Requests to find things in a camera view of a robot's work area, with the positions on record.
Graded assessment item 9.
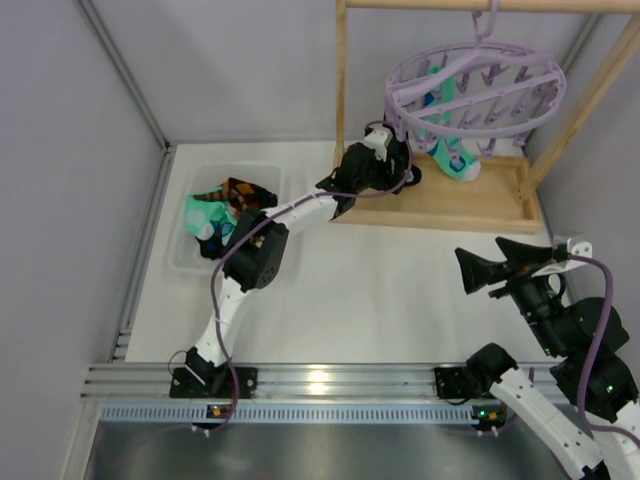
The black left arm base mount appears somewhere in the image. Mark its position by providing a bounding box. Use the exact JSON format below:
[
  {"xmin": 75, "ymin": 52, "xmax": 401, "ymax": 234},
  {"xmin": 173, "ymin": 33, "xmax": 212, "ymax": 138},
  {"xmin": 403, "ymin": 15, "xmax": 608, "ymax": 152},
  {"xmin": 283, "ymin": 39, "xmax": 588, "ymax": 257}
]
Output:
[{"xmin": 169, "ymin": 367, "xmax": 258, "ymax": 400}]

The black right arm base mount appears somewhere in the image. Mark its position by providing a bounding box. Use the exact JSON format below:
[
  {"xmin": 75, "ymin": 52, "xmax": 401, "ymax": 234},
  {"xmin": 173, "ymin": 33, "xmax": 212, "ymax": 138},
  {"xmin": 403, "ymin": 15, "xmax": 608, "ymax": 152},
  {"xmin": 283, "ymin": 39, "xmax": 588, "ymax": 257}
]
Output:
[{"xmin": 434, "ymin": 367, "xmax": 491, "ymax": 405}]

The white plastic laundry basket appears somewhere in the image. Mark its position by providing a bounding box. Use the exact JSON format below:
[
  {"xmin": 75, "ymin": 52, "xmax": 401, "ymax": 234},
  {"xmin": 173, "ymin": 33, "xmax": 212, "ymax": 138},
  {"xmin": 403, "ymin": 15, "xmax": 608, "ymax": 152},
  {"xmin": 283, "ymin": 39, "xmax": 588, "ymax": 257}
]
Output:
[{"xmin": 167, "ymin": 161, "xmax": 287, "ymax": 276}]

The aluminium frame post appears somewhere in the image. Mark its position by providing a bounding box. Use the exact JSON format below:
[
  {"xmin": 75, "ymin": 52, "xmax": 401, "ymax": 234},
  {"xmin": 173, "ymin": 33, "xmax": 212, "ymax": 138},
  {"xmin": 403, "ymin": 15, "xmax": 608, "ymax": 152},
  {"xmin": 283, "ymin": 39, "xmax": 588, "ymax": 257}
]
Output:
[{"xmin": 75, "ymin": 0, "xmax": 171, "ymax": 152}]

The black blue sport sock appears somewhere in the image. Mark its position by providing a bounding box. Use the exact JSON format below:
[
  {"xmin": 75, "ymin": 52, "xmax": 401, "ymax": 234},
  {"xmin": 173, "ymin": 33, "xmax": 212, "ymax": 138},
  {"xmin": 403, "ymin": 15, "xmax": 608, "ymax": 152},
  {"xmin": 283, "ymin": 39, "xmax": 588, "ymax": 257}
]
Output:
[{"xmin": 197, "ymin": 235, "xmax": 234, "ymax": 260}]

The mint green sock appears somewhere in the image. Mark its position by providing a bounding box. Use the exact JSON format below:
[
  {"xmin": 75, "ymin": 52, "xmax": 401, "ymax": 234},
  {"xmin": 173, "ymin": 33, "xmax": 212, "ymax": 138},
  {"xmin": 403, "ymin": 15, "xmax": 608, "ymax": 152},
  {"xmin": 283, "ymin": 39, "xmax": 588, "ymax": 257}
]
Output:
[
  {"xmin": 422, "ymin": 78, "xmax": 481, "ymax": 182},
  {"xmin": 185, "ymin": 186, "xmax": 240, "ymax": 243}
]

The grey slotted cable duct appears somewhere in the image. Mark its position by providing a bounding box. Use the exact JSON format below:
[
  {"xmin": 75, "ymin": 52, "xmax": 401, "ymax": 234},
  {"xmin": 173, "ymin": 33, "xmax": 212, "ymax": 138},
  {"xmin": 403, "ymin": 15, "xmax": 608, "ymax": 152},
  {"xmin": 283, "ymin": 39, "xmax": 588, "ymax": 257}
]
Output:
[{"xmin": 100, "ymin": 402, "xmax": 506, "ymax": 425}]

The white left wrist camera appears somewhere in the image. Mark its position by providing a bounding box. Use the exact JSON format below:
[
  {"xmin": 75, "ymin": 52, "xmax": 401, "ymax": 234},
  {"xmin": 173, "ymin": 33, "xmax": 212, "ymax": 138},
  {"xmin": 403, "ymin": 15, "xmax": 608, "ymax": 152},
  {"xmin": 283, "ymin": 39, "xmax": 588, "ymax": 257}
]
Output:
[{"xmin": 362, "ymin": 125, "xmax": 394, "ymax": 161}]

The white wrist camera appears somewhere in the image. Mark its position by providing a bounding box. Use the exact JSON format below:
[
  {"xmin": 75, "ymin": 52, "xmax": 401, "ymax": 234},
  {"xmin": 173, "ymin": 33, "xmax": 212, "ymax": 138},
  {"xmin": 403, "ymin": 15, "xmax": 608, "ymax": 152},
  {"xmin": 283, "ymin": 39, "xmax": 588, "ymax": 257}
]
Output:
[
  {"xmin": 362, "ymin": 125, "xmax": 394, "ymax": 161},
  {"xmin": 532, "ymin": 235, "xmax": 593, "ymax": 277}
]

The purple round clip hanger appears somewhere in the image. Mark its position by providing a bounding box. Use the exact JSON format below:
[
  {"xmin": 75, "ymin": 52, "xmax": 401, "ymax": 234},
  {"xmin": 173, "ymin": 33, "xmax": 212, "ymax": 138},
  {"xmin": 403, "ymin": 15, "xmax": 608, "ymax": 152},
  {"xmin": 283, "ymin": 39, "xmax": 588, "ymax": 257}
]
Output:
[{"xmin": 385, "ymin": 2, "xmax": 566, "ymax": 157}]

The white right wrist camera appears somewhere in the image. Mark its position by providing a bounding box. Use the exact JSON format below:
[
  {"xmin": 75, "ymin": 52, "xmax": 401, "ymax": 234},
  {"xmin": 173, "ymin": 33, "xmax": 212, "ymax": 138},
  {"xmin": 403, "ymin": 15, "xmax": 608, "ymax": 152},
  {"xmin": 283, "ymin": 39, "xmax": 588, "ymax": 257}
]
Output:
[{"xmin": 532, "ymin": 235, "xmax": 593, "ymax": 277}]

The wooden hanger rack frame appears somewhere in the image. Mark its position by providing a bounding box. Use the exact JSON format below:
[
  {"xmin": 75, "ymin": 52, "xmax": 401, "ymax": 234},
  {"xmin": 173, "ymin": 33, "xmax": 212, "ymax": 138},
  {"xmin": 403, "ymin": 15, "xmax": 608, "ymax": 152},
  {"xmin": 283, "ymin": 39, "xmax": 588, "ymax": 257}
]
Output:
[{"xmin": 341, "ymin": 1, "xmax": 639, "ymax": 235}]

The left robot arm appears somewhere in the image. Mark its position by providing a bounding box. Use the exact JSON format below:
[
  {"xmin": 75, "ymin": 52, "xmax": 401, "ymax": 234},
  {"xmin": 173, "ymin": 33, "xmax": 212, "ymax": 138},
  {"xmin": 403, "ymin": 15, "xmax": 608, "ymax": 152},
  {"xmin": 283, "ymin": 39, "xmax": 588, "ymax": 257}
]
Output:
[{"xmin": 172, "ymin": 129, "xmax": 413, "ymax": 397}]

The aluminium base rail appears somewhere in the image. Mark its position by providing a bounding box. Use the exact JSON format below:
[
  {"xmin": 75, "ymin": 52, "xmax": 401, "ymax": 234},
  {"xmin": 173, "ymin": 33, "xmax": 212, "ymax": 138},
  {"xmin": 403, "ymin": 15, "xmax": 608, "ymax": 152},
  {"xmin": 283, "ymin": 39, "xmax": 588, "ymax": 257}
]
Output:
[{"xmin": 81, "ymin": 363, "xmax": 439, "ymax": 401}]

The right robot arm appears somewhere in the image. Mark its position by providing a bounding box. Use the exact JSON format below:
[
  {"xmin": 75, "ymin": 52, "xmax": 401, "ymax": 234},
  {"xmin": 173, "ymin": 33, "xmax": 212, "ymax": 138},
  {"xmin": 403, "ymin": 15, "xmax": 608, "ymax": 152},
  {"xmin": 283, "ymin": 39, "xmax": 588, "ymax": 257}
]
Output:
[{"xmin": 455, "ymin": 236, "xmax": 639, "ymax": 479}]

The red yellow black argyle sock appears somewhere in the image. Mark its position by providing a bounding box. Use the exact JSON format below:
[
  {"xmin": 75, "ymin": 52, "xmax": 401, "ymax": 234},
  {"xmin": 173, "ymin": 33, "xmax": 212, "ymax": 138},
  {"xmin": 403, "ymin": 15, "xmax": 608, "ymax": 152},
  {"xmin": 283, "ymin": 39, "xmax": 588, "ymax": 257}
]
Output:
[{"xmin": 222, "ymin": 177, "xmax": 278, "ymax": 212}]

